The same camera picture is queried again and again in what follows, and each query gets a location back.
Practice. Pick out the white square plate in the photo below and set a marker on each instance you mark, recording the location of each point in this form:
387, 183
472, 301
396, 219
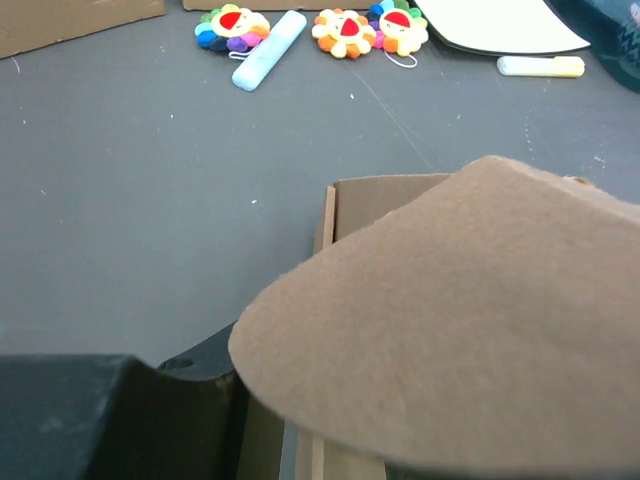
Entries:
501, 27

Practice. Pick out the light blue marker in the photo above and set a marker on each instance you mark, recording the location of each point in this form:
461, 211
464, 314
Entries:
255, 68

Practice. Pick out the cardboard box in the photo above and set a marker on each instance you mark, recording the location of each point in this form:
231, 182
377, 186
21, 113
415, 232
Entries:
489, 328
277, 5
29, 25

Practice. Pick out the teal plastic bin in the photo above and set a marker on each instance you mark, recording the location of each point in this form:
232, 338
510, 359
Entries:
612, 29

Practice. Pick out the rainbow flower plush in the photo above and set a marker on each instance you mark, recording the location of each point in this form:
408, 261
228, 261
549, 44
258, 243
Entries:
401, 31
231, 30

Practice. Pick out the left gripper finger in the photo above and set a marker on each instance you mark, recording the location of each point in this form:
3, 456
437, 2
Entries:
94, 416

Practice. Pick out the yellow highlighter marker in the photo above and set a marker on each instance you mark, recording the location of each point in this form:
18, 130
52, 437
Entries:
538, 67

